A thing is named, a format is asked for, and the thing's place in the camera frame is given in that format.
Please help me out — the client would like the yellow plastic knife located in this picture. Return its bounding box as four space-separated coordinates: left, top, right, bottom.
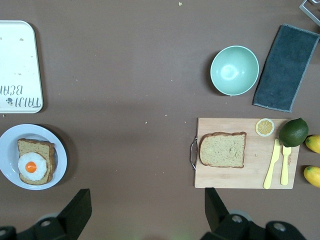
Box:
262 138 281 190

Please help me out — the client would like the yellow plastic fork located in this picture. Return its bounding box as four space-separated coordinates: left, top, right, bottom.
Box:
279 144 293 186

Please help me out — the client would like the pale blue round plate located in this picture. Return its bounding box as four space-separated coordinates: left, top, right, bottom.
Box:
0 123 68 191

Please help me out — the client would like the dark grey cloth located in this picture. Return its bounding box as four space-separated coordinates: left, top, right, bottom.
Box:
252 23 320 113

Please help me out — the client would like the silver metal wire rack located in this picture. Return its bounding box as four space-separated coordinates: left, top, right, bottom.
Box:
299 0 320 27

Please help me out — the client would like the toy fried egg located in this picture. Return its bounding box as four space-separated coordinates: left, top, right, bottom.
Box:
17 152 48 181

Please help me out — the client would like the lemon slice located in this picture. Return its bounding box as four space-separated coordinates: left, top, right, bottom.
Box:
254 117 276 137

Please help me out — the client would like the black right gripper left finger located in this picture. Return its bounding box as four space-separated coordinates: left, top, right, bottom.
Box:
0 188 93 240

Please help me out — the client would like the green avocado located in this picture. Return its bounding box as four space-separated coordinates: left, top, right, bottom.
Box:
278 117 310 148

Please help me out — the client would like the yellow lemon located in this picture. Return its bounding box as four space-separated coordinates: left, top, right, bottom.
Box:
303 165 320 188
304 134 320 154

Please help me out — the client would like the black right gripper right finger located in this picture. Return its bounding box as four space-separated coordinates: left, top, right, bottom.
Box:
199 187 308 240

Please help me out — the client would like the wooden cutting board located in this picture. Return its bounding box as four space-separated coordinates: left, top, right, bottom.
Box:
190 117 301 190

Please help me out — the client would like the brown toast bread slice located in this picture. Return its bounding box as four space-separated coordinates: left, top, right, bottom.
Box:
198 131 248 169
17 138 56 186

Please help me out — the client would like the cream bear print tray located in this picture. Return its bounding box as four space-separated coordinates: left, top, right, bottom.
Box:
0 20 44 114

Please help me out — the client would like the mint green bowl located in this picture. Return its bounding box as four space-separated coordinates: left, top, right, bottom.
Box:
209 45 260 97

